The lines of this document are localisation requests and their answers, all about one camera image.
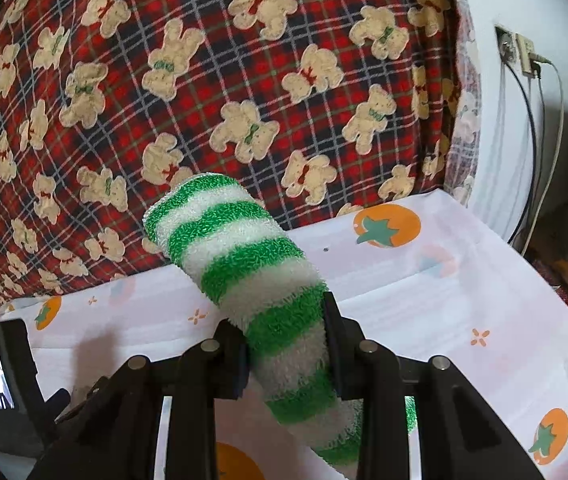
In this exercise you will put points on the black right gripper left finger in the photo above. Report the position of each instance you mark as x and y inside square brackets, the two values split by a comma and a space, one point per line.
[115, 432]

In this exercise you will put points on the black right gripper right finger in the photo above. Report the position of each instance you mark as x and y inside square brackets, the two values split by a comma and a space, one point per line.
[459, 434]

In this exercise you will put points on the green white striped sock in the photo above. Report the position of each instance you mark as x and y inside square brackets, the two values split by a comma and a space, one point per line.
[244, 263]

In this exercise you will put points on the red plaid teddy bear blanket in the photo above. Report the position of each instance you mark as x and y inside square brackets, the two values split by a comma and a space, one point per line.
[318, 107]

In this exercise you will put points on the black camera with screen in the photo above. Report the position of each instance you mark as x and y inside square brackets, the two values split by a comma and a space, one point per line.
[27, 419]

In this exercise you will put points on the white wall outlet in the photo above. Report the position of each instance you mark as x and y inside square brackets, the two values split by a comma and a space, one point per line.
[516, 49]

